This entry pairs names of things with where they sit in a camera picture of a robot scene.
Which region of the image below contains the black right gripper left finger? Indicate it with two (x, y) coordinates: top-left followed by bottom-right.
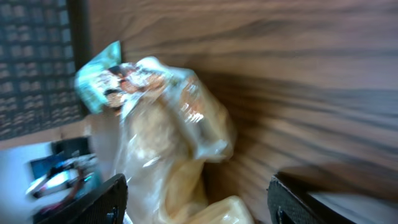
(35, 174), (128, 224)

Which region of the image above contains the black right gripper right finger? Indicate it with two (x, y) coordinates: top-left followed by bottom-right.
(267, 174), (353, 224)

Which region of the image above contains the beige snack bag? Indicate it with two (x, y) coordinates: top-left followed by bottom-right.
(105, 57), (252, 223)

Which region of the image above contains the teal wrapper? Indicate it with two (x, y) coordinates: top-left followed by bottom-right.
(75, 41), (121, 114)

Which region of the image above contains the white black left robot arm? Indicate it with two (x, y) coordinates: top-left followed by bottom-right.
(1, 137), (102, 224)

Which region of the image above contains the grey plastic mesh basket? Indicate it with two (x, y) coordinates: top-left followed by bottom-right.
(1, 0), (90, 140)

